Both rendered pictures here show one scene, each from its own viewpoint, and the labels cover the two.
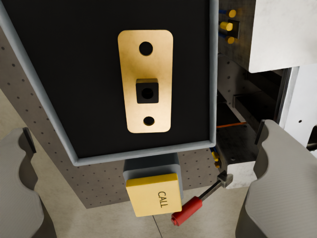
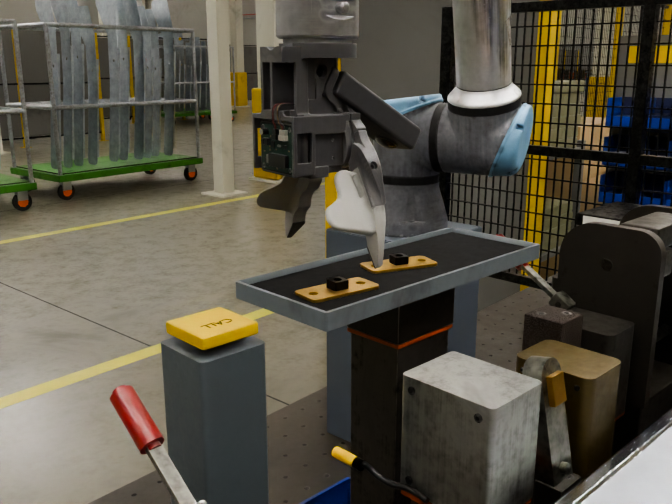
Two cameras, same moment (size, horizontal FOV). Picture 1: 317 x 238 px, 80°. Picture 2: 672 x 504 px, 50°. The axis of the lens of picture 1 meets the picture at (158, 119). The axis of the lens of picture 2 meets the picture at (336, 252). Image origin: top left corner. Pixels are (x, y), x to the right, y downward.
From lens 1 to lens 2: 0.74 m
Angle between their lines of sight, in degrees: 97
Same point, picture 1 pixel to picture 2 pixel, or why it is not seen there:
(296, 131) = not seen: outside the picture
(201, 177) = not seen: outside the picture
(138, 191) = (219, 311)
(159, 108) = (328, 293)
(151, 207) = (195, 322)
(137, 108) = (318, 289)
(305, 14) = (476, 373)
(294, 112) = not seen: outside the picture
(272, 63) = (427, 379)
